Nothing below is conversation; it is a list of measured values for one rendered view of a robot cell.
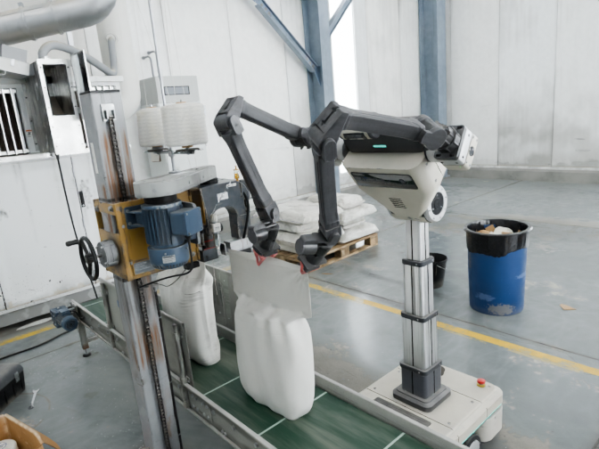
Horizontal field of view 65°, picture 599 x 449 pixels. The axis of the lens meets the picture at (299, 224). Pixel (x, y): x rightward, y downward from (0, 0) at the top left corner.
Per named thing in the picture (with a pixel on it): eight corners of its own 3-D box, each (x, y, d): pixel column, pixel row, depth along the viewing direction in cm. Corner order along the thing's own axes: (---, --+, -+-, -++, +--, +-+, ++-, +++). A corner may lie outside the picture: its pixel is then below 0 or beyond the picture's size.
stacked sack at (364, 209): (380, 214, 555) (379, 202, 552) (340, 226, 512) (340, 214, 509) (352, 210, 588) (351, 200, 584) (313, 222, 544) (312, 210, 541)
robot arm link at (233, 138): (238, 111, 165) (220, 115, 172) (226, 118, 161) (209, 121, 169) (284, 215, 182) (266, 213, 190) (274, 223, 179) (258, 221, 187)
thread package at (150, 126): (180, 144, 200) (175, 104, 197) (149, 148, 191) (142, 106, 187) (164, 144, 211) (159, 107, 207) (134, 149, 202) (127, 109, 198)
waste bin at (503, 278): (541, 302, 370) (544, 222, 355) (512, 325, 337) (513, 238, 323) (482, 289, 406) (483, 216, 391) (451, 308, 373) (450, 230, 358)
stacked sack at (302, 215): (346, 215, 512) (346, 201, 509) (302, 228, 470) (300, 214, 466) (319, 211, 543) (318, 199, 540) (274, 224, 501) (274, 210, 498)
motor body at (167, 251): (198, 263, 182) (189, 200, 176) (161, 274, 172) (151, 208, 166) (179, 257, 193) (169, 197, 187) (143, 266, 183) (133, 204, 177)
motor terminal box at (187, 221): (205, 235, 179) (201, 206, 176) (189, 243, 170) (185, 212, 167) (187, 235, 182) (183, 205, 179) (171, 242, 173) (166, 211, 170)
